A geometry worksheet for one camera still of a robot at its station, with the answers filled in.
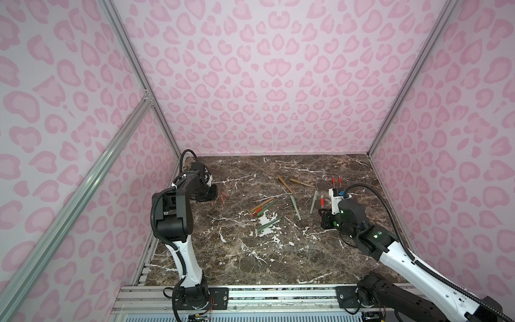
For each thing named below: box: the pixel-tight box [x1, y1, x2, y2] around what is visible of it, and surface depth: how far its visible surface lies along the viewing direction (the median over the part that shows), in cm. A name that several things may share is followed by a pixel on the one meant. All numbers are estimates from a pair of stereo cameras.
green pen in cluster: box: [256, 198, 279, 218], surface depth 100 cm
